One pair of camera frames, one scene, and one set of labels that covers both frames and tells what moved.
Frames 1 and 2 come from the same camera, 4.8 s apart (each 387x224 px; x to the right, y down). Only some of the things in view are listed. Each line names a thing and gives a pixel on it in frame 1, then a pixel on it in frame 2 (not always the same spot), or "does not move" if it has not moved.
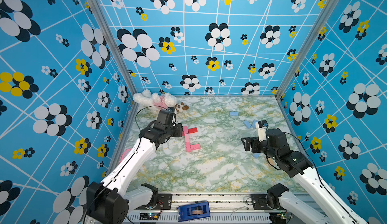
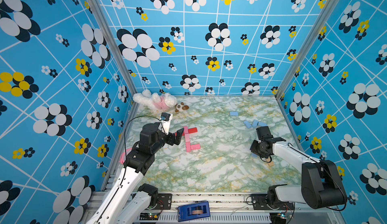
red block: x=192 y=130 does not move
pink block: x=188 y=147 does not move
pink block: x=195 y=147 does not move
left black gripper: x=179 y=129 to x=172 y=140
